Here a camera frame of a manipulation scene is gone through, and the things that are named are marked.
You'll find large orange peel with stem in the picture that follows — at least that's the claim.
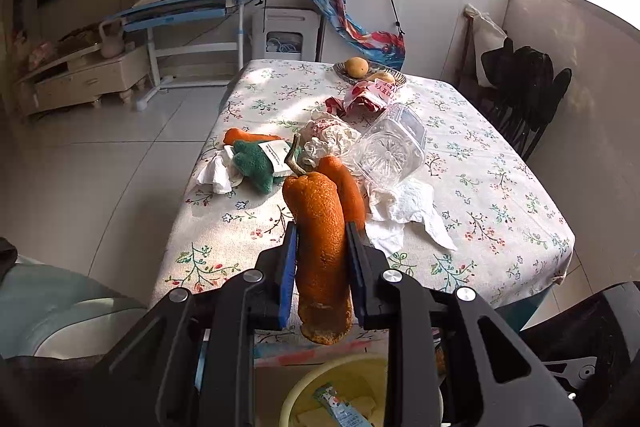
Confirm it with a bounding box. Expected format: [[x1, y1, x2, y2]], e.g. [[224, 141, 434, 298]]
[[281, 134, 355, 347]]

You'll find colourful hanging bag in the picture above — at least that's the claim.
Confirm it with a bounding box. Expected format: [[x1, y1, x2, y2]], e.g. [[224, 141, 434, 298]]
[[307, 0, 407, 71]]

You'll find white floor appliance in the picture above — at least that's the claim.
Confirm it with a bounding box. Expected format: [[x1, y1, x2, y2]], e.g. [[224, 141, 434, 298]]
[[251, 7, 321, 67]]

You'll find narrow orange peel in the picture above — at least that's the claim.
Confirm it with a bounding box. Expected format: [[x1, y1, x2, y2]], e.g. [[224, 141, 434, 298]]
[[318, 155, 367, 230]]

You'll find red snack packaging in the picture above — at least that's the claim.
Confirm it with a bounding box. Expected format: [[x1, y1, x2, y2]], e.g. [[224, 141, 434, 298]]
[[323, 84, 402, 116]]

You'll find blue study desk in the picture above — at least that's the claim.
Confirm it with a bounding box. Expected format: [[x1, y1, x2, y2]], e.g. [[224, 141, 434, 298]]
[[115, 0, 267, 110]]

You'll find large white tissue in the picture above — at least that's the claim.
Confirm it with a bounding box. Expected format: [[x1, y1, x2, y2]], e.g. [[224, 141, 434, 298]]
[[363, 178, 459, 259]]

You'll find clear plastic container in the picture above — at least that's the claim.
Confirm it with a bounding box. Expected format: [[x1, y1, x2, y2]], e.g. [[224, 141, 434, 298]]
[[344, 103, 428, 184]]

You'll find grey-green stool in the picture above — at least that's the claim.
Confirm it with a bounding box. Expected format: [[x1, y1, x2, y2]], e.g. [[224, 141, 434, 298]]
[[0, 256, 151, 360]]

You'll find white tote bag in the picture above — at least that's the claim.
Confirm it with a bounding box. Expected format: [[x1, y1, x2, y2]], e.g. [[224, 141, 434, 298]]
[[464, 4, 509, 88]]

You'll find cream TV cabinet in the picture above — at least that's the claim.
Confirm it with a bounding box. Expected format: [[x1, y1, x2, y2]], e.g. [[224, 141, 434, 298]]
[[14, 41, 151, 118]]

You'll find white cabinet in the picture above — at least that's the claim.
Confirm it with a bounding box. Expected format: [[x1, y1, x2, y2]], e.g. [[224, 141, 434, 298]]
[[317, 0, 512, 88]]

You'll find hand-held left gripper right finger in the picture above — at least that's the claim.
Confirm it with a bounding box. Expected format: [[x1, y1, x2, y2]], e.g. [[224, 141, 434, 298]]
[[345, 221, 583, 427]]

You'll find yellow plastic basin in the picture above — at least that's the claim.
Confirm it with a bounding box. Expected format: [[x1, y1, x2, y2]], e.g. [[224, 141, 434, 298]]
[[279, 354, 444, 427]]

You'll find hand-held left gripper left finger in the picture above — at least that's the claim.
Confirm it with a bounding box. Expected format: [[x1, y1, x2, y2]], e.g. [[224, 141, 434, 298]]
[[87, 221, 301, 427]]

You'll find floral tablecloth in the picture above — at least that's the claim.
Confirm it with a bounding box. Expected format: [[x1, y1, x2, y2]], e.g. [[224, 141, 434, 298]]
[[150, 58, 576, 310]]

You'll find black chair with clothes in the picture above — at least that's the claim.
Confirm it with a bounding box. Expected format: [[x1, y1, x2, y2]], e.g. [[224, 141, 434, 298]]
[[479, 39, 574, 162]]

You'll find green snack wrapper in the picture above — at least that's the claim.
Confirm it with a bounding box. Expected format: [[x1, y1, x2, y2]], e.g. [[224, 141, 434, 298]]
[[313, 382, 367, 427]]

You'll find woven fruit plate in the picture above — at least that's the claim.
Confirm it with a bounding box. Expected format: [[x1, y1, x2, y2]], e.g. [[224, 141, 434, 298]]
[[333, 60, 407, 86]]

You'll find green plush with white label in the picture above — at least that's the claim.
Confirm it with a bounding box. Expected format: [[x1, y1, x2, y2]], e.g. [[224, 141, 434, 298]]
[[230, 139, 302, 194]]

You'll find crumpled white plastic bag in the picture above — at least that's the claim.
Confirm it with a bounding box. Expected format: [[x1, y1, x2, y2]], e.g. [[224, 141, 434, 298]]
[[298, 109, 362, 171]]

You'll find small white tissue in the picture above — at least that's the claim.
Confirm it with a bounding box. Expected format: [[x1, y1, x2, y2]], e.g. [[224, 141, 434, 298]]
[[195, 146, 247, 196]]

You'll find pink kettlebell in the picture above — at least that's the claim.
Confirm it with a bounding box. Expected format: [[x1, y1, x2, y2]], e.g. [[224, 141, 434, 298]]
[[98, 19, 125, 58]]

